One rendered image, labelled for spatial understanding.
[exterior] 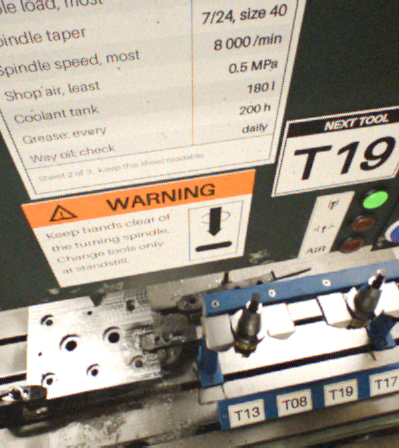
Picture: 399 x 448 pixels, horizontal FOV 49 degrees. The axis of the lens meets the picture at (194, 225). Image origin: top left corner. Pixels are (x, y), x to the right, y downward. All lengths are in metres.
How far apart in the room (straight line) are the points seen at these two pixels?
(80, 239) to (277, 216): 0.15
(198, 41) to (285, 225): 0.19
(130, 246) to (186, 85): 0.15
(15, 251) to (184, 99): 0.17
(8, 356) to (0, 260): 0.88
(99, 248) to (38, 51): 0.16
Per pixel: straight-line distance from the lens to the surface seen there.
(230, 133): 0.28
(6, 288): 0.39
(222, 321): 0.82
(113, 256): 0.35
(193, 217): 0.33
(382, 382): 1.15
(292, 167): 0.32
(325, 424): 1.13
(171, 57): 0.24
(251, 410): 1.06
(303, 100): 0.28
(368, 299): 0.84
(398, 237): 0.44
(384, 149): 0.34
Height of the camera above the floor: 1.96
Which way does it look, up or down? 53 degrees down
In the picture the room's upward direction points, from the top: straight up
